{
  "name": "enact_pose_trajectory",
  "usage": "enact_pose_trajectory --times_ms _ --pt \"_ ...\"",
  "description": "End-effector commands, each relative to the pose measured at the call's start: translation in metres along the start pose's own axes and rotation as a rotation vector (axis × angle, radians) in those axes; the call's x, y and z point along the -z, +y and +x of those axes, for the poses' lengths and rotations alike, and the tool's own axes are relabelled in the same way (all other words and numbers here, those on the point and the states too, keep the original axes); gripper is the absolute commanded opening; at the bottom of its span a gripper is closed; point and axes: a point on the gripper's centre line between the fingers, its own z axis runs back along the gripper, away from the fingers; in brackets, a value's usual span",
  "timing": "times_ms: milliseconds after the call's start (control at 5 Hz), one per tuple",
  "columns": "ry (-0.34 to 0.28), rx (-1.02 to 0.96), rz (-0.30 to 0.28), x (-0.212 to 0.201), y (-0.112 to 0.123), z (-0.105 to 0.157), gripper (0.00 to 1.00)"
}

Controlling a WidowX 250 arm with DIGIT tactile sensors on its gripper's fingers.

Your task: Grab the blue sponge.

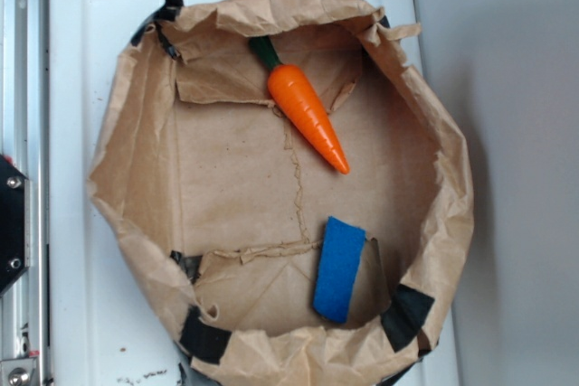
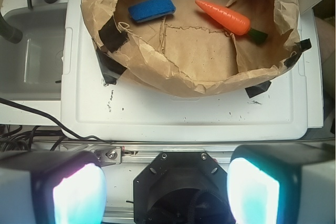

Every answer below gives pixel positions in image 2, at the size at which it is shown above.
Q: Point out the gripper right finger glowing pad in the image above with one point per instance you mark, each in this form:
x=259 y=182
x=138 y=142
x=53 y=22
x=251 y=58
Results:
x=282 y=183

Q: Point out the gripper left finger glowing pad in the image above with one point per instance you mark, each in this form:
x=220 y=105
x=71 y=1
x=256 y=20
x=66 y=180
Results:
x=52 y=187

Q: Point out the blue sponge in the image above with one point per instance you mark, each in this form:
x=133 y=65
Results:
x=151 y=9

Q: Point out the orange plastic toy carrot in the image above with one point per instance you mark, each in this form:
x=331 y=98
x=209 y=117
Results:
x=231 y=20

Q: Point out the crumpled brown paper bag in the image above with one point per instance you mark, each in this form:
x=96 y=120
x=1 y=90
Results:
x=187 y=54

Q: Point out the aluminium frame rail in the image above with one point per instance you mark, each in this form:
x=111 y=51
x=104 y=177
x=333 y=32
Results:
x=146 y=153

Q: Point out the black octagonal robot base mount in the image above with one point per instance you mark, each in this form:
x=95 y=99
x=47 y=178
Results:
x=181 y=187

